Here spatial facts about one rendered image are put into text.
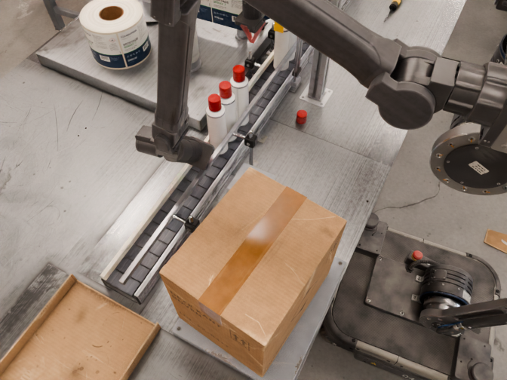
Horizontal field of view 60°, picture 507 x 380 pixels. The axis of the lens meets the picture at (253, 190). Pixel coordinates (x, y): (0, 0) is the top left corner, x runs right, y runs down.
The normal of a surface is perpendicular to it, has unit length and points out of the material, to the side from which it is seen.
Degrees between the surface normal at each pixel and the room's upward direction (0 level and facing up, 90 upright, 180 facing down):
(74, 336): 0
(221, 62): 0
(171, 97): 90
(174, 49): 90
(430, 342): 0
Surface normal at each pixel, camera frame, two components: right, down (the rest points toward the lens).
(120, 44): 0.37, 0.77
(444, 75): 0.00, -0.56
